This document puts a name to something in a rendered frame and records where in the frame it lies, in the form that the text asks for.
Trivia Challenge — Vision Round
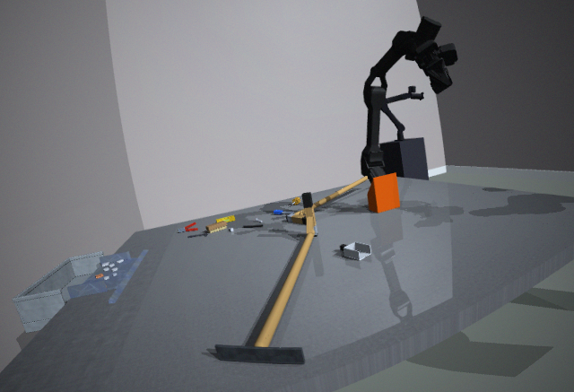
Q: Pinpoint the long scraper with wooden handle and black blade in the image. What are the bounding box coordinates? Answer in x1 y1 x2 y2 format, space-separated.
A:
214 192 318 364

